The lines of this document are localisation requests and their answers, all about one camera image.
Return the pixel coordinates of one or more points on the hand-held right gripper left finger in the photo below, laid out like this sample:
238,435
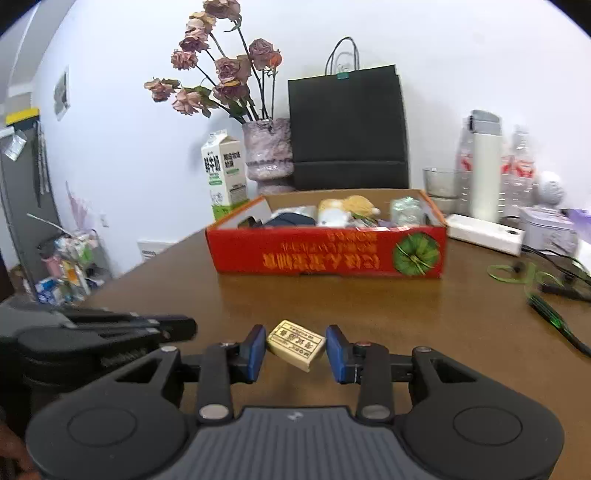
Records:
256,353

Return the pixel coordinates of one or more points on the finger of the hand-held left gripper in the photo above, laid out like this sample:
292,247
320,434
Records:
134,338
178,326

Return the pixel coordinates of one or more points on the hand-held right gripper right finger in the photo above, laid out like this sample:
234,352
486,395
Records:
334,355

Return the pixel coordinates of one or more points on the small yellow box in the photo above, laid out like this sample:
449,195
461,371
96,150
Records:
295,346

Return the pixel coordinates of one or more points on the red cardboard box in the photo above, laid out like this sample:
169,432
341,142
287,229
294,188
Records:
323,258

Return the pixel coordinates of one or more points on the wooden desktop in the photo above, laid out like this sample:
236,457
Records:
369,304

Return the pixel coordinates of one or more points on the person's left hand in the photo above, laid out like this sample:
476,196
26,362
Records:
11,454

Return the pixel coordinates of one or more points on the white flat box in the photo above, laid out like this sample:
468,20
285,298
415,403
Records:
154,251

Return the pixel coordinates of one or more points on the cluttered storage rack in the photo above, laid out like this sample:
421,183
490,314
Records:
69,272

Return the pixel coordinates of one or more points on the dark blue item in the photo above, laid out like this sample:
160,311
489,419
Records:
288,220

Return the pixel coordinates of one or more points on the yellow plush toy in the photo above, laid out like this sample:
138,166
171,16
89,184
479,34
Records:
337,210

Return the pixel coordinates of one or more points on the grey cabinet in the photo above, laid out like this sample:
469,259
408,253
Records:
18,207

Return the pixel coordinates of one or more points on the white green milk carton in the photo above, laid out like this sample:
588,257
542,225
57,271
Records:
224,175

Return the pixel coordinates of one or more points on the iridescent wrapped ball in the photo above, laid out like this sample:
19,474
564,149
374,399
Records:
406,210

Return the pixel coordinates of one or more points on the white power bank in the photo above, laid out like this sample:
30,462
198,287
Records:
485,233

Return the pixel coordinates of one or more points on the pink ceramic vase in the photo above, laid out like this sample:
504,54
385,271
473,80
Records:
268,152

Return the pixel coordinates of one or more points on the clear glass cup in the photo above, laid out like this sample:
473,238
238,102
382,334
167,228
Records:
441,189

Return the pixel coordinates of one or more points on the black paper bag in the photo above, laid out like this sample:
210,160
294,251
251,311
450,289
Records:
348,129

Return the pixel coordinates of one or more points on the white thermos bottle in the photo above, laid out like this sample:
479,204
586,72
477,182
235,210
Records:
485,175

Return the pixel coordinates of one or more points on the white tin box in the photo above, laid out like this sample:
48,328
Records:
547,230

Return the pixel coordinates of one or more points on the dried rose bouquet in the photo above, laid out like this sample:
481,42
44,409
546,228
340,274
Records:
228,69

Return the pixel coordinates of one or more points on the purple tissue box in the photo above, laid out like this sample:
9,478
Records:
581,221

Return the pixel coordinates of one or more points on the small wall picture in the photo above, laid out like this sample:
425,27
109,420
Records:
61,92

